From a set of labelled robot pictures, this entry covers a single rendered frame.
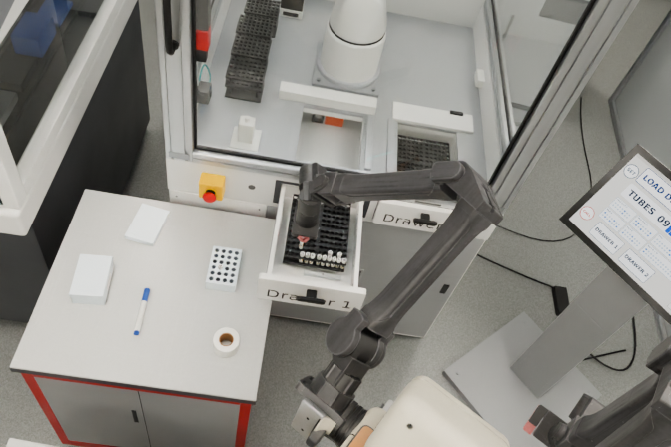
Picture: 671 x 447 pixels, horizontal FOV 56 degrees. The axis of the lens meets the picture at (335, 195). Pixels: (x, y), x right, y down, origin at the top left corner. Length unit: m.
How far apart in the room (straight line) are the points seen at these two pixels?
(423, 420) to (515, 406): 1.66
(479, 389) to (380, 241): 0.89
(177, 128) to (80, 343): 0.62
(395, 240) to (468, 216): 0.90
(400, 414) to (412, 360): 1.61
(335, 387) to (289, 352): 1.37
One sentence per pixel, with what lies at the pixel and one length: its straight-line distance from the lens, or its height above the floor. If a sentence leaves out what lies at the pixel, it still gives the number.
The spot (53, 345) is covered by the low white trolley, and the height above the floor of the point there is 0.76.
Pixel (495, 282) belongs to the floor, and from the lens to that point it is 3.01.
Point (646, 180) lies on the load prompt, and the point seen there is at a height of 1.15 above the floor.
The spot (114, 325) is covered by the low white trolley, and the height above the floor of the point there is 0.76.
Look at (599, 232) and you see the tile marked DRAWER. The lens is 2.00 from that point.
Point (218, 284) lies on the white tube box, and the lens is 1.81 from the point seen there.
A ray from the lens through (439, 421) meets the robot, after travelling 1.09.
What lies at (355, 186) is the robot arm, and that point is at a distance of 1.42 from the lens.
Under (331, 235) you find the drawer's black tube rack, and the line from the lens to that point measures 1.80.
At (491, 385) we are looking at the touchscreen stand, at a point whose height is 0.04.
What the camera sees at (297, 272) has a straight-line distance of 1.80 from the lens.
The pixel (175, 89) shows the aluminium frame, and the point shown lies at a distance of 1.68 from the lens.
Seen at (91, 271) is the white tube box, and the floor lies 0.81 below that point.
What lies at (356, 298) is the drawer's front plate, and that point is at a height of 0.90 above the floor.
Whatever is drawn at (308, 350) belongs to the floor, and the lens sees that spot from 2.62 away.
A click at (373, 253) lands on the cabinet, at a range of 2.14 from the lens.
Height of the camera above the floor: 2.37
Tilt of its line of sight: 51 degrees down
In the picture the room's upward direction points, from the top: 15 degrees clockwise
